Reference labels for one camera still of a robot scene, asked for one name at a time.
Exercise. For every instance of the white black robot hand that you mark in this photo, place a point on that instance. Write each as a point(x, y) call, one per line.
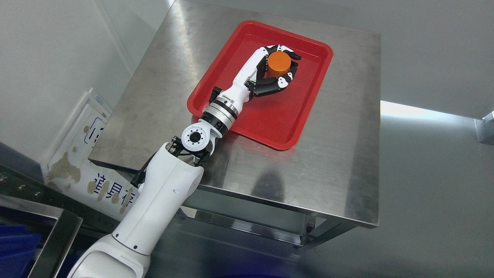
point(250, 81)

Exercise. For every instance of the orange cylindrical capacitor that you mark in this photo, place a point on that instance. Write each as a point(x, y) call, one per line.
point(278, 64)

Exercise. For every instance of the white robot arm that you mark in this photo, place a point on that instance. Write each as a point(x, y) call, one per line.
point(125, 253)

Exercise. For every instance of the red plastic tray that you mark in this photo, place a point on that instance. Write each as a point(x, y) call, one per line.
point(275, 120)

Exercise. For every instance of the stainless steel table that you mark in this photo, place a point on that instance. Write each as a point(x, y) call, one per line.
point(303, 162)

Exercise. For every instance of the white printed sign board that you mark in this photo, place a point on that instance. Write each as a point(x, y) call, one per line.
point(67, 169)

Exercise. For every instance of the steel shelf frame corner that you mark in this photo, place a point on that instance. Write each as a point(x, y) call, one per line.
point(44, 232)

